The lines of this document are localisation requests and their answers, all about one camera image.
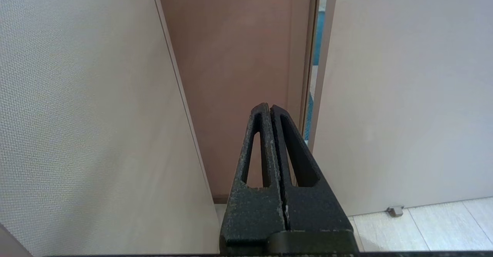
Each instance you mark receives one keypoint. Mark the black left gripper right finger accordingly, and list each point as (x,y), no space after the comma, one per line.
(316,210)

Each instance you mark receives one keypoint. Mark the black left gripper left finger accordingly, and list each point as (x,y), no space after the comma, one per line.
(250,214)

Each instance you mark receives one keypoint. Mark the grey floor door stop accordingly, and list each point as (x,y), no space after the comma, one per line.
(395,211)

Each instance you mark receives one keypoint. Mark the dark baseboard strip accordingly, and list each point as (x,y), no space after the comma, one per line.
(220,200)

